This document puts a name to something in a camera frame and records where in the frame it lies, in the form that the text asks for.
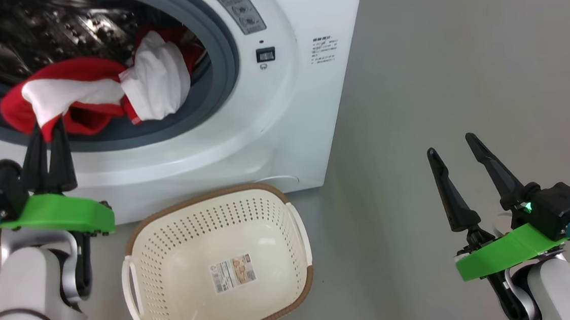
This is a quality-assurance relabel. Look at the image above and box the grey warning sticker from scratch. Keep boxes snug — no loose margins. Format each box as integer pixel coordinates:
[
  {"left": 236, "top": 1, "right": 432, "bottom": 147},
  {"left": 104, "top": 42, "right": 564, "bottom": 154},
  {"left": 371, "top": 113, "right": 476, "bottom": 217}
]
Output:
[{"left": 205, "top": 0, "right": 268, "bottom": 38}]

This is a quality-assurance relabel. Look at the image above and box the white front-load washing machine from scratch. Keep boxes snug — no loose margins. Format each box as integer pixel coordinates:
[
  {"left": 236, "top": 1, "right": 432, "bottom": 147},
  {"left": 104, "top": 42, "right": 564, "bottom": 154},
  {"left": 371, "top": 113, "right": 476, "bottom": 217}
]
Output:
[{"left": 0, "top": 0, "right": 384, "bottom": 235}]

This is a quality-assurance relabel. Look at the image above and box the paper basket label sticker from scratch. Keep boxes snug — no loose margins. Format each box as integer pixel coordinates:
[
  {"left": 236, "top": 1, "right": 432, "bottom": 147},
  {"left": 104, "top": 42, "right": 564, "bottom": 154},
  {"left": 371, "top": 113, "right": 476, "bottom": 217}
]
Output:
[{"left": 207, "top": 253, "right": 258, "bottom": 295}]

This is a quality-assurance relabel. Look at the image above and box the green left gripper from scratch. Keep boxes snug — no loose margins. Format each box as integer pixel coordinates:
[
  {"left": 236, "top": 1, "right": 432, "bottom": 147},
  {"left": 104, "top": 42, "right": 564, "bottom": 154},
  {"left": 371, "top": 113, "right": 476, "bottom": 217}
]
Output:
[{"left": 0, "top": 113, "right": 117, "bottom": 243}]

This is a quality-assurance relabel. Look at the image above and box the red and white garment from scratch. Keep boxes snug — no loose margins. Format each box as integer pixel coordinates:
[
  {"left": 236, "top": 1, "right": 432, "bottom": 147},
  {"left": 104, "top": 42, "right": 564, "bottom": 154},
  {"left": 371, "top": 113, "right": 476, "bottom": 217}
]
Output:
[{"left": 0, "top": 21, "right": 212, "bottom": 146}]

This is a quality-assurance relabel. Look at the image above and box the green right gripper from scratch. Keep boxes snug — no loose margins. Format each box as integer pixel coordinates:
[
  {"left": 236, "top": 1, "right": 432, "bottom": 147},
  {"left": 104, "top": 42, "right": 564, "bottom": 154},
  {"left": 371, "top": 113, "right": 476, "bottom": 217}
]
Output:
[{"left": 425, "top": 126, "right": 570, "bottom": 284}]

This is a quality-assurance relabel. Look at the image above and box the cream perforated laundry basket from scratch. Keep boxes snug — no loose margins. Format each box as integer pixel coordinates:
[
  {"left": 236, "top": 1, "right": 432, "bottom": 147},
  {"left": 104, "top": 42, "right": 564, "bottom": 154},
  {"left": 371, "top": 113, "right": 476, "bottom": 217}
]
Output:
[{"left": 115, "top": 179, "right": 318, "bottom": 320}]

